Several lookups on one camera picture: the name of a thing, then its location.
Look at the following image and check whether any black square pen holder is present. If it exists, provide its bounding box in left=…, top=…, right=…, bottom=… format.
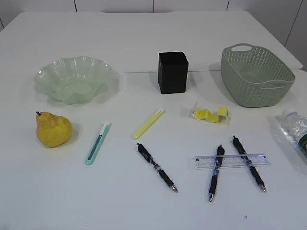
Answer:
left=158, top=51, right=189, bottom=94

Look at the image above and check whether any teal utility knife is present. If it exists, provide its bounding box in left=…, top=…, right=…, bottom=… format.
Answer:
left=85, top=122, right=111, bottom=165

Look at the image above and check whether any clear water bottle green label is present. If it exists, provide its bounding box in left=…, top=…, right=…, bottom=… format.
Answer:
left=275, top=108, right=307, bottom=155

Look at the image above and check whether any black pen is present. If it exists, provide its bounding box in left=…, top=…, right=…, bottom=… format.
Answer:
left=208, top=145, right=225, bottom=202
left=232, top=136, right=267, bottom=192
left=137, top=143, right=178, bottom=193

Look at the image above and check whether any clear plastic ruler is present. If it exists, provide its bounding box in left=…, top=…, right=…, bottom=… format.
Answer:
left=189, top=154, right=270, bottom=169

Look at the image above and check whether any yellow pear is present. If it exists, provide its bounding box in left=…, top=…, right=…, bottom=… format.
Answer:
left=36, top=111, right=73, bottom=148

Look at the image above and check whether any green woven plastic basket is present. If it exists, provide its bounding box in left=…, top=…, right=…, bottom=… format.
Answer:
left=221, top=43, right=295, bottom=108

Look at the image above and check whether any green wavy glass plate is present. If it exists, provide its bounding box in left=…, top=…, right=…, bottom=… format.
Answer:
left=34, top=56, right=113, bottom=104

